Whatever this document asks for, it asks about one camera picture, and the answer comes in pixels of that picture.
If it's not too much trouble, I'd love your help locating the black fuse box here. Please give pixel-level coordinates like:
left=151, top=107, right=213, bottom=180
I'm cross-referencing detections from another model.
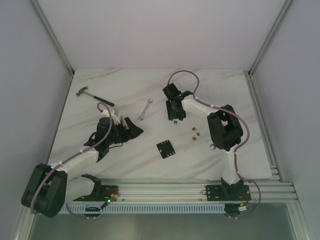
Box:
left=156, top=140, right=176, bottom=159

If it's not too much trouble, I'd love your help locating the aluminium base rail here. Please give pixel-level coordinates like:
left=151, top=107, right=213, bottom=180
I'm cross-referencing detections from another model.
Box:
left=70, top=178, right=298, bottom=210

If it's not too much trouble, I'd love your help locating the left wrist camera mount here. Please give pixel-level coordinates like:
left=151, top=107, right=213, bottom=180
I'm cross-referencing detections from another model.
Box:
left=101, top=109, right=124, bottom=125

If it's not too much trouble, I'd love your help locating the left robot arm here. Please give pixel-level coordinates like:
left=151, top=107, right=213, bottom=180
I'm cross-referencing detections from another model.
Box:
left=21, top=117, right=144, bottom=218

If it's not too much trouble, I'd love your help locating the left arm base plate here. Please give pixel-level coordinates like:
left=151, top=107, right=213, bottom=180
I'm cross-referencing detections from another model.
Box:
left=74, top=185, right=119, bottom=202

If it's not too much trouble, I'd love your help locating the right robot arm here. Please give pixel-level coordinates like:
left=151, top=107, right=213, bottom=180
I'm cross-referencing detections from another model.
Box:
left=162, top=83, right=244, bottom=200

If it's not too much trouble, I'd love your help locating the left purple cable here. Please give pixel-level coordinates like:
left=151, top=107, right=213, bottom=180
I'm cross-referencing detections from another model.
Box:
left=29, top=101, right=112, bottom=221

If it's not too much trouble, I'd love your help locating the silver wrench centre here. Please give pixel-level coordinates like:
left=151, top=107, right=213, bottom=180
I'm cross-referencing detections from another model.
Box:
left=137, top=98, right=153, bottom=121

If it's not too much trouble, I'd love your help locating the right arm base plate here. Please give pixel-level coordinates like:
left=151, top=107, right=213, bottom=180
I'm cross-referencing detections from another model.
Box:
left=205, top=185, right=252, bottom=202

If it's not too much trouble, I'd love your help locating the black handled hammer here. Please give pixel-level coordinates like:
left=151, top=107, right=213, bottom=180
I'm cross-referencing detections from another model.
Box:
left=76, top=86, right=115, bottom=107

